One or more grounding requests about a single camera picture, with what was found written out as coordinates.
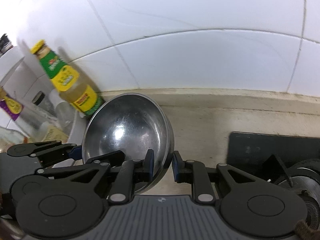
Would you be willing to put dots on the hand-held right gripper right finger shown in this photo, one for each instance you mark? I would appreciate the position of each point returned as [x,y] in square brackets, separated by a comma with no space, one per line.
[177,167]

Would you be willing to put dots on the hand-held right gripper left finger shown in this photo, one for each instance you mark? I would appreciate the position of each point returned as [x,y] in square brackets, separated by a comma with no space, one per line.
[150,165]

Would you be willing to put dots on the brown fuzzy cloth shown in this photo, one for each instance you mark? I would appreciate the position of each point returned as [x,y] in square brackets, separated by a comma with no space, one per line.
[303,231]

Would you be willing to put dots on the white round condiment rack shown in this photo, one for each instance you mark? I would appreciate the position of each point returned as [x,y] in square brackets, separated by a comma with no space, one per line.
[77,130]

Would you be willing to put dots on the green yellow label oil bottle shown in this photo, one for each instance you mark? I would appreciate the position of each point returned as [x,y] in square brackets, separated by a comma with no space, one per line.
[65,80]

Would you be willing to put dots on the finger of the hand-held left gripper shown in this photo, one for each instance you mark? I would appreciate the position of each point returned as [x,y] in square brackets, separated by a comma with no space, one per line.
[76,152]
[105,157]

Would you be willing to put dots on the purple neck label clear bottle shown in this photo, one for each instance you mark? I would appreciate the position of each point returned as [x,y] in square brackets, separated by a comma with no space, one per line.
[12,107]

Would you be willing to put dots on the black gas stove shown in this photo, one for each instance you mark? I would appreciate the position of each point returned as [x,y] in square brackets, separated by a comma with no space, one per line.
[250,150]

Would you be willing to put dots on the black cap clear jar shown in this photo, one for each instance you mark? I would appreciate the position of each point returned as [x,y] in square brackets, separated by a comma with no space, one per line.
[38,98]

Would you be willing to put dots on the medium steel bowl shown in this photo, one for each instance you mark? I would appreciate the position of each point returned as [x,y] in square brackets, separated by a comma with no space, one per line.
[130,125]

